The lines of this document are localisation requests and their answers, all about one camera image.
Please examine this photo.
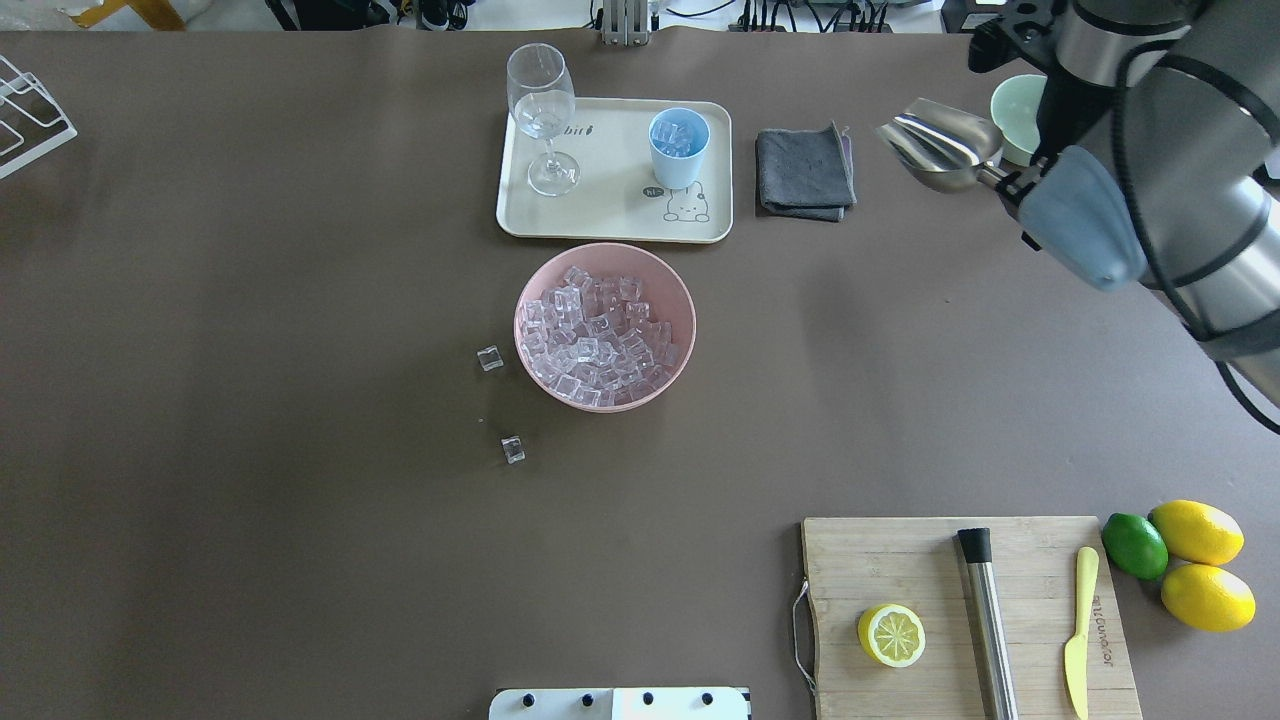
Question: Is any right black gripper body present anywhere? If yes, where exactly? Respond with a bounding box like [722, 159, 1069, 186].
[968, 1, 1111, 170]

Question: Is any stainless steel ice scoop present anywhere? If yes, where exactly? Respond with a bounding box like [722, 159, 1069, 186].
[876, 97, 1009, 193]

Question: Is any pink bowl of ice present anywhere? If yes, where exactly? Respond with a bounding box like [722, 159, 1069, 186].
[513, 243, 696, 413]

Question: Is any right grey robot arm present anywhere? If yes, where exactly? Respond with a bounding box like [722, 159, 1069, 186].
[968, 1, 1277, 430]

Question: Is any light blue plastic cup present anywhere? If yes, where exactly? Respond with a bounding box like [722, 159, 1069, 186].
[646, 108, 710, 190]

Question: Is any loose ice cube far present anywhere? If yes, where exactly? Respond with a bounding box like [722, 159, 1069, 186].
[476, 345, 506, 372]

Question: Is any loose ice cube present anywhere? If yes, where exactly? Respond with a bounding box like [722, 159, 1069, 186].
[476, 345, 506, 372]
[500, 436, 527, 465]

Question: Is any loose ice cube near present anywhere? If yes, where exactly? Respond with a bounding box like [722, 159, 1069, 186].
[500, 436, 527, 465]

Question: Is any pale green bowl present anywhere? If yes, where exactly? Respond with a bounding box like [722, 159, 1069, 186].
[989, 74, 1047, 167]

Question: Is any grey folded cloth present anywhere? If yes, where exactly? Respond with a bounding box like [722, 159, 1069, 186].
[755, 123, 858, 223]

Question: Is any steel muddler black tip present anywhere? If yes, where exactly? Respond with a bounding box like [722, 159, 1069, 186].
[956, 527, 1020, 719]

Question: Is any bamboo cutting board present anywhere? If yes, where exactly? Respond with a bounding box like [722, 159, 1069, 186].
[800, 516, 1102, 719]

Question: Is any green lime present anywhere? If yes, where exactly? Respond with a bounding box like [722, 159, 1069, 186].
[1101, 512, 1170, 582]

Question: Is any upper yellow lemon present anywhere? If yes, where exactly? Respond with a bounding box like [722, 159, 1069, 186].
[1148, 498, 1245, 566]

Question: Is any yellow lemon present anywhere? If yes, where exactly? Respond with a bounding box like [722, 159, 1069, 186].
[1160, 564, 1257, 633]
[1148, 498, 1245, 566]

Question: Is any cream rabbit serving tray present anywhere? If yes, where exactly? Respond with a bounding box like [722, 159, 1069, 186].
[495, 97, 733, 243]

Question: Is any lower yellow lemon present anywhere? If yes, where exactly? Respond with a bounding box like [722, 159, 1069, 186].
[1160, 564, 1257, 633]

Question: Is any half lemon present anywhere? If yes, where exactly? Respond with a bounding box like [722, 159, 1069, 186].
[856, 603, 927, 669]

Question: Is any yellow plastic knife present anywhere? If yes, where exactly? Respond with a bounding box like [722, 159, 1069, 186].
[1062, 546, 1100, 719]

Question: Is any clear wine glass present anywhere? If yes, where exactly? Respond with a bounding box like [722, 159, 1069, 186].
[506, 44, 580, 197]

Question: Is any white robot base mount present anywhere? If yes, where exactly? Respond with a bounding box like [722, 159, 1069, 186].
[488, 685, 753, 719]

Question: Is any white wire cup rack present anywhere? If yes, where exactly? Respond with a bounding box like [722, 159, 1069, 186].
[1, 56, 78, 179]

